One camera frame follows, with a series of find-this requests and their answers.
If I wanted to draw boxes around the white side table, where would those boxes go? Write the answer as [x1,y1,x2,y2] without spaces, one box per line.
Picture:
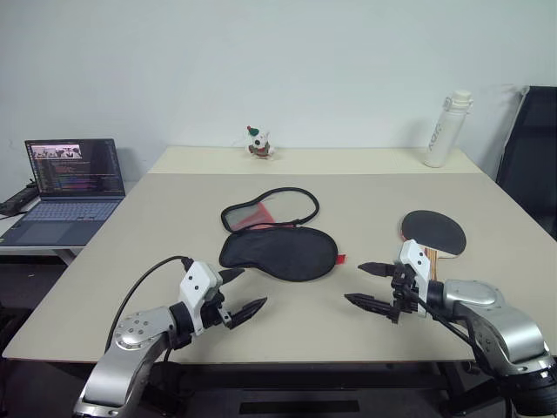
[0,204,91,267]

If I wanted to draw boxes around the black table frame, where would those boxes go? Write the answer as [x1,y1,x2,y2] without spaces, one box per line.
[143,359,484,418]

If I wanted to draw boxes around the open blue-grey laptop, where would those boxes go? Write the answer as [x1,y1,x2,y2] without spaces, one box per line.
[0,138,128,248]

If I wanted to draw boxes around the small white plush toy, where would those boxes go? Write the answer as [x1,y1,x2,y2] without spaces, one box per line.
[245,125,278,160]

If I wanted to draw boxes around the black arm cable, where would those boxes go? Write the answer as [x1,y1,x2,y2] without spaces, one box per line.
[408,278,482,356]
[104,255,195,352]

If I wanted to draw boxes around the black paddle cover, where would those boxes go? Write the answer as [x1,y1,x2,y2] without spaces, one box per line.
[218,186,350,284]

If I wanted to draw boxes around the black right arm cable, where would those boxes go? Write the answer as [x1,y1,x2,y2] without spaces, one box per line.
[408,278,482,356]

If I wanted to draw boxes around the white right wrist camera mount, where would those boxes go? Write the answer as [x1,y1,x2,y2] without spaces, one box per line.
[397,239,437,318]

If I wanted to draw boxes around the black rubber table tennis paddle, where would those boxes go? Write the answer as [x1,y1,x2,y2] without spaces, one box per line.
[397,209,468,280]

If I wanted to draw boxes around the white water bottle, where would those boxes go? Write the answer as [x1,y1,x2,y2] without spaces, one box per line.
[423,89,475,169]

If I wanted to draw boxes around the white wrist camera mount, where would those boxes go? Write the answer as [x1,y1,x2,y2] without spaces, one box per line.
[397,239,437,318]
[178,260,224,337]

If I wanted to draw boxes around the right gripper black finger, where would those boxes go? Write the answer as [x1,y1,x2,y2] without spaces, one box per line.
[344,293,400,325]
[357,261,397,278]

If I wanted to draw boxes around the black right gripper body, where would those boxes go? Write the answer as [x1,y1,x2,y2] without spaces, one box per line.
[389,262,422,326]

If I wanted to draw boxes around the black power adapter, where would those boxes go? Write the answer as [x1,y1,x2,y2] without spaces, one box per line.
[0,179,38,219]

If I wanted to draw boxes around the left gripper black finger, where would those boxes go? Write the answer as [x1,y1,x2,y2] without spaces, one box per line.
[217,267,248,286]
[225,297,268,331]

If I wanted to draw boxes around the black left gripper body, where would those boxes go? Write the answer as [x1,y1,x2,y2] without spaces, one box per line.
[200,292,235,335]

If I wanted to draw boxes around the black office chair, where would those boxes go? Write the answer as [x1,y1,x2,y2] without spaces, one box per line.
[495,84,557,243]

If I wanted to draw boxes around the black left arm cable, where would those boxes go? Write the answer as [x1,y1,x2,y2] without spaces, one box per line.
[104,255,195,352]

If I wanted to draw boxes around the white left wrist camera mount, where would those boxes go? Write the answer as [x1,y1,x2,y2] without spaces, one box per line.
[178,260,224,337]

